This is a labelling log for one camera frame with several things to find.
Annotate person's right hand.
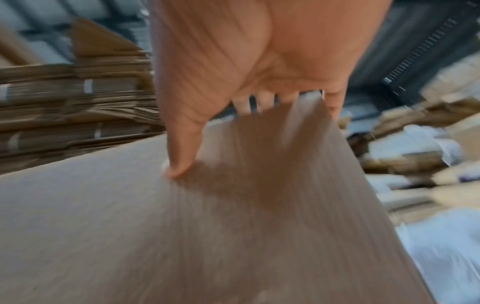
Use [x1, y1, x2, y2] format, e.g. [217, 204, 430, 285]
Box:
[147, 0, 395, 179]

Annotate wall of cardboard stacks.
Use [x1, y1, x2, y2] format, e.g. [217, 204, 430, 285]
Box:
[0, 18, 480, 226]

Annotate large cardboard box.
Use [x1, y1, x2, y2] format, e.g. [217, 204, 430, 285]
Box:
[0, 92, 438, 304]

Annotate white woven sack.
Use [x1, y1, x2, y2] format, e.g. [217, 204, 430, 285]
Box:
[397, 207, 480, 304]

